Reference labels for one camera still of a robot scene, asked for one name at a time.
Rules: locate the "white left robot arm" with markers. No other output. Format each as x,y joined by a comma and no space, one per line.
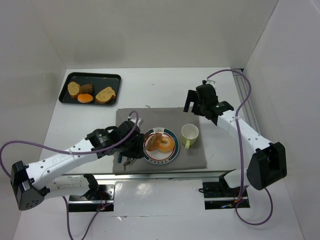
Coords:
35,182

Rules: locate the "sliced bread loaf end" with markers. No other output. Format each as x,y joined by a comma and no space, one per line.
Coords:
73,89

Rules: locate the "orange glazed donut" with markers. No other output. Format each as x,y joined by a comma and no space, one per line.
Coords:
166,144

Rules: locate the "gold spoon green handle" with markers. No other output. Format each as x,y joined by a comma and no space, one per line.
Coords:
119,160

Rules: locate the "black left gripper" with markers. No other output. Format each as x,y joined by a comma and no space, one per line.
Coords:
135,146

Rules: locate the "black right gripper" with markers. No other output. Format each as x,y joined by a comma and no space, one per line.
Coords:
195,100

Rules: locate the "orange round bun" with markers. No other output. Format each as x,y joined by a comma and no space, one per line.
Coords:
85,98

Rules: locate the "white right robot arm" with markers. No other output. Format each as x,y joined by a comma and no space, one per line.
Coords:
267,160

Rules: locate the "aluminium rail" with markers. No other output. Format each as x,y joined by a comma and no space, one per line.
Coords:
206,176
248,110

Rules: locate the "bread slice with crust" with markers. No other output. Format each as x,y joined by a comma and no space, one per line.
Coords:
105,95

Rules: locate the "light green mug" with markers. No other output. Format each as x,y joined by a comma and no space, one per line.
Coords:
189,134

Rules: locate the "dark brown bread roll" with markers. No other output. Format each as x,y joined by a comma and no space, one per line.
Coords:
86,89

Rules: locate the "white plate green rim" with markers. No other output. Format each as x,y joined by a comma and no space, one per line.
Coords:
158,157

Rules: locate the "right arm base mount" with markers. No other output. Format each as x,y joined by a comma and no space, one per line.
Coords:
218,195

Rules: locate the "aluminium rail front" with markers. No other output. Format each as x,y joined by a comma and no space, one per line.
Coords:
206,176

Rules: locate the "black food tray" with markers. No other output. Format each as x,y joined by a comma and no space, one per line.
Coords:
99,82

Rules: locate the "aluminium rail right side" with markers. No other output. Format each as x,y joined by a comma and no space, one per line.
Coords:
248,110

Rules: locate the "brown muffin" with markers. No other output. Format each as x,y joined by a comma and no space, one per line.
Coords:
153,143

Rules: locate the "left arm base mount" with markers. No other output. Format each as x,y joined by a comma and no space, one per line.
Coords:
103,201

